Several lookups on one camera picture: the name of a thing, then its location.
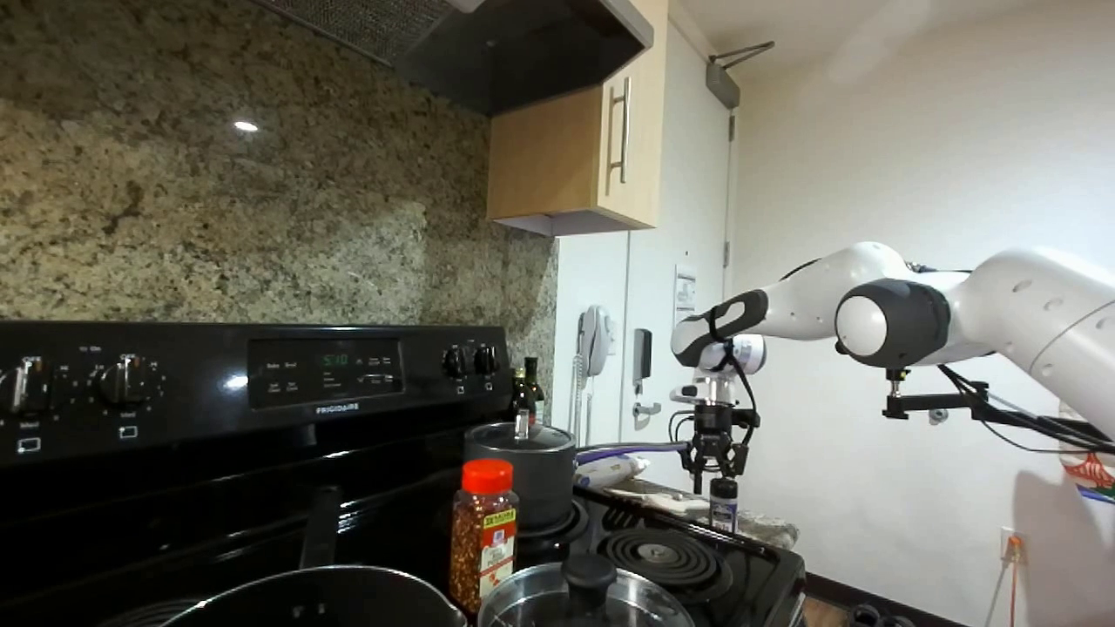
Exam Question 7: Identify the plastic bag with red print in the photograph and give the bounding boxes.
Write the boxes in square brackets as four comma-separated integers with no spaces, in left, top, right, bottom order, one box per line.
[1056,438,1115,507]

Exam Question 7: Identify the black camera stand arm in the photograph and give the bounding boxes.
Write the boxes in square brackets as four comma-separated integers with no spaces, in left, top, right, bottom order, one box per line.
[879,361,1115,451]

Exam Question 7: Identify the red lid spice jar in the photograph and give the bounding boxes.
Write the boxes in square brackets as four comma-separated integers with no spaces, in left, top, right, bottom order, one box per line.
[445,451,522,615]

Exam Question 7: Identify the white wall switch plate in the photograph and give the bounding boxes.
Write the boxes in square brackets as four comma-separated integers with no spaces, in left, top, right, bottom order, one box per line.
[668,247,704,313]

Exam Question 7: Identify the wall phone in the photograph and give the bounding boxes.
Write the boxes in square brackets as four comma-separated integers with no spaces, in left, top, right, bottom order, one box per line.
[575,303,617,383]

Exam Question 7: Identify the dark glass bottle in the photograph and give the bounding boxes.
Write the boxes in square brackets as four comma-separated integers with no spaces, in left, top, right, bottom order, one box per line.
[510,350,549,447]

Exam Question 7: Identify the black electric stove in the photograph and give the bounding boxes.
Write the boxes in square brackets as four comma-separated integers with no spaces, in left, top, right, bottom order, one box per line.
[0,320,813,627]

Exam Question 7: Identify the door lock and handle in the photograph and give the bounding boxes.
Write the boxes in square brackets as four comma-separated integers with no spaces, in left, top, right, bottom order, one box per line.
[628,322,668,425]

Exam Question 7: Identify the black saucepan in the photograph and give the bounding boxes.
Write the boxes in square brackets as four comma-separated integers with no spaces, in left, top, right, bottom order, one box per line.
[97,481,469,627]

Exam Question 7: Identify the wall outlet with cord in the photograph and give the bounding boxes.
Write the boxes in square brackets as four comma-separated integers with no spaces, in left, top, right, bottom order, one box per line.
[985,526,1035,627]

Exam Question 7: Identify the electric coil burner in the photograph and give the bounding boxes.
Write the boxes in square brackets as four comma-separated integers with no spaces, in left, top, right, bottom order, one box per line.
[604,526,723,593]

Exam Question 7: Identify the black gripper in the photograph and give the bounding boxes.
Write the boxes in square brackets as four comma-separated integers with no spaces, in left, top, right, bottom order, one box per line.
[679,398,764,499]

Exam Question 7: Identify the grey door closer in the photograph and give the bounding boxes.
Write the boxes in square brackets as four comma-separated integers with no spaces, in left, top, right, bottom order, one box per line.
[704,38,777,113]

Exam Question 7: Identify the glass pot lid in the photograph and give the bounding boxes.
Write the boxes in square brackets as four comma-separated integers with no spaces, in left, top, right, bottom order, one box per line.
[474,548,700,627]

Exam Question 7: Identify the white blue packet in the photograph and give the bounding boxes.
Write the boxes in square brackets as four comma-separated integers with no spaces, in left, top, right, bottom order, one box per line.
[572,451,655,490]

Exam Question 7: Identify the grey cooking pot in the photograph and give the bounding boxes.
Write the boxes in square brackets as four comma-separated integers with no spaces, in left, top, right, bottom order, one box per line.
[461,418,691,538]

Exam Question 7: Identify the small black lid jar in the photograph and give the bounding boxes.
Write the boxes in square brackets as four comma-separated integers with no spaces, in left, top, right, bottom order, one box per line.
[704,476,744,534]

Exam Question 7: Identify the wooden wall cabinet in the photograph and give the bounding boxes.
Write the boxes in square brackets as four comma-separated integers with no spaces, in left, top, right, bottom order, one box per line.
[485,0,675,240]

